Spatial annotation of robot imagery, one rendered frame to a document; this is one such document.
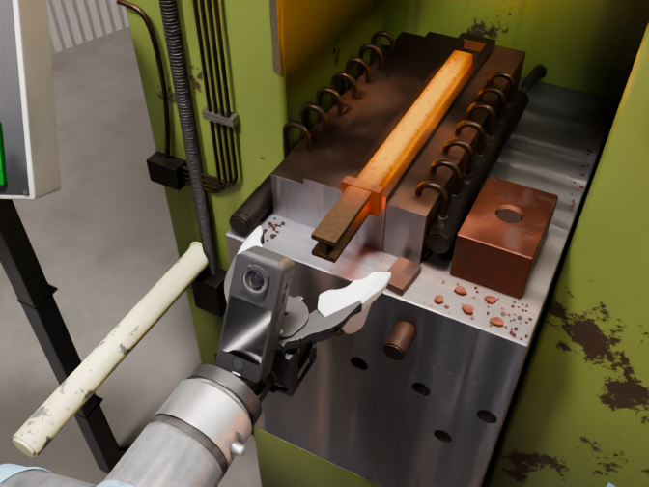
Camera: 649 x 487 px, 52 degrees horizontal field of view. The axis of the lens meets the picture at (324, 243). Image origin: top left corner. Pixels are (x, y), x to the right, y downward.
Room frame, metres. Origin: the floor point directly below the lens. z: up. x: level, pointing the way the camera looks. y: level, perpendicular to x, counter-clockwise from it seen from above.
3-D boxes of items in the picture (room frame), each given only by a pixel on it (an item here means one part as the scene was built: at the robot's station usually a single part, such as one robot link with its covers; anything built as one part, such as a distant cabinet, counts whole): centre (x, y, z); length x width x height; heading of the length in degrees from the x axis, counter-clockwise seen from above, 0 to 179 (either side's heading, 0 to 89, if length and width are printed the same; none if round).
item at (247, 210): (0.78, 0.01, 0.93); 0.40 x 0.03 x 0.03; 153
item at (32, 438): (0.67, 0.32, 0.62); 0.44 x 0.05 x 0.05; 153
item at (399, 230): (0.78, -0.12, 0.96); 0.42 x 0.20 x 0.09; 153
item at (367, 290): (0.43, -0.03, 0.98); 0.09 x 0.03 x 0.06; 117
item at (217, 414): (0.30, 0.10, 0.98); 0.08 x 0.05 x 0.08; 63
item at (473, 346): (0.77, -0.17, 0.69); 0.56 x 0.38 x 0.45; 153
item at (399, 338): (0.47, -0.09, 0.87); 0.04 x 0.03 x 0.03; 153
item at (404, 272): (0.53, -0.09, 0.92); 0.04 x 0.03 x 0.01; 145
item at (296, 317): (0.37, 0.06, 0.97); 0.12 x 0.08 x 0.09; 153
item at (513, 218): (0.57, -0.21, 0.95); 0.12 x 0.09 x 0.07; 153
